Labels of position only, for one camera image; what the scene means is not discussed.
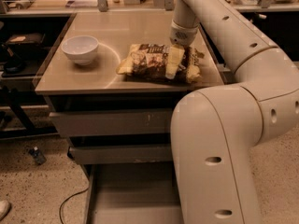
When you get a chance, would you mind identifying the small dark floor object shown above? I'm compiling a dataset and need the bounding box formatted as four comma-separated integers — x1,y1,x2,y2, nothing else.
28,147,47,165

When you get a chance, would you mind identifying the grey drawer cabinet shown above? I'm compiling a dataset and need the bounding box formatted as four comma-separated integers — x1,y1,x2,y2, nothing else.
35,10,227,224

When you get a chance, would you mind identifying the black floor cable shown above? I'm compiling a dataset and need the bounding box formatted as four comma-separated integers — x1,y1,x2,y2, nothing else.
58,186,90,224

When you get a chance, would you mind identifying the open bottom grey drawer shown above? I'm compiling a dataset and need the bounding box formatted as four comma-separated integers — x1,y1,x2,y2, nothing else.
83,161,184,224

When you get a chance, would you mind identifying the white ceramic bowl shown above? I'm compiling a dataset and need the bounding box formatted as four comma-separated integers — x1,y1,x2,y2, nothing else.
61,35,99,65

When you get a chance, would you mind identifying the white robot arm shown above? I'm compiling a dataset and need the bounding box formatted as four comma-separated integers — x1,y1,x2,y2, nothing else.
170,0,299,224

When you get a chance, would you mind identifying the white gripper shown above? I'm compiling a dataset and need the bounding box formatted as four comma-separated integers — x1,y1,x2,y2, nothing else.
165,21,199,79

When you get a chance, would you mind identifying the brown chip bag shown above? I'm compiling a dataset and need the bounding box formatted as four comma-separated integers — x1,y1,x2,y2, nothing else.
116,44,205,83

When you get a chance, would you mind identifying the middle grey drawer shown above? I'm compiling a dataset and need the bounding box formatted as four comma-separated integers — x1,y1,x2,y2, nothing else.
69,145,172,164

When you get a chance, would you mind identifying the top grey drawer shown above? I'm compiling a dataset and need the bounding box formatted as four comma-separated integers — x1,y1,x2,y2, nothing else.
50,109,172,137

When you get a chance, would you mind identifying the white shoe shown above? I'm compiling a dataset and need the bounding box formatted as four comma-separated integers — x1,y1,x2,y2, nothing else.
0,200,10,220

